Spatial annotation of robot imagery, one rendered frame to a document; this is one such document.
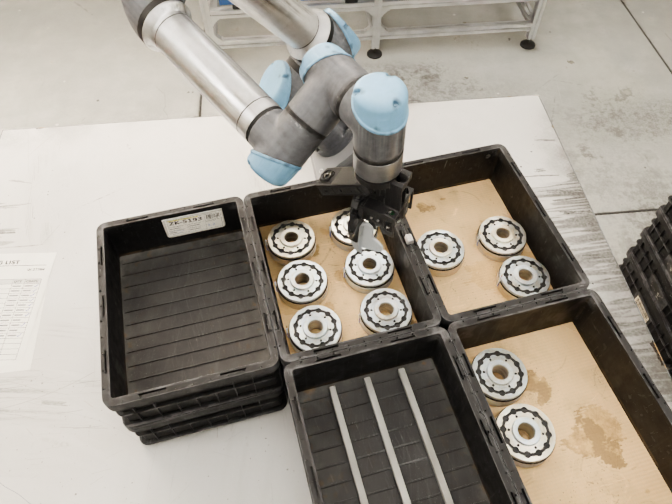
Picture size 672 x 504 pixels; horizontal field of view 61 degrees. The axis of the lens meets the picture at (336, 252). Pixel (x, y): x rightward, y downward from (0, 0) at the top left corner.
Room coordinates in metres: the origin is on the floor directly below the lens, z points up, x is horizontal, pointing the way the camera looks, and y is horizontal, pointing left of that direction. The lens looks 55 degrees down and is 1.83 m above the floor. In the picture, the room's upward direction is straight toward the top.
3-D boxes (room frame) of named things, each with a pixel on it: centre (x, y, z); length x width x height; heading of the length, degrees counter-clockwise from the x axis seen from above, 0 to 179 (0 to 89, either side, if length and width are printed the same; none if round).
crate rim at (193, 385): (0.56, 0.29, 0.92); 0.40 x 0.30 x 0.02; 15
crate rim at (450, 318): (0.71, -0.29, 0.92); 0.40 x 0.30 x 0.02; 15
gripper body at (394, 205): (0.61, -0.07, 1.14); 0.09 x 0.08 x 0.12; 60
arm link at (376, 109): (0.61, -0.06, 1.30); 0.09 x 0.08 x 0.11; 34
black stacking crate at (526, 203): (0.71, -0.29, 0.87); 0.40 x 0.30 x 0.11; 15
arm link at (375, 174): (0.61, -0.06, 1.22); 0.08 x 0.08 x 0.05
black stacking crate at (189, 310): (0.56, 0.29, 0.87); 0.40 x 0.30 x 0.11; 15
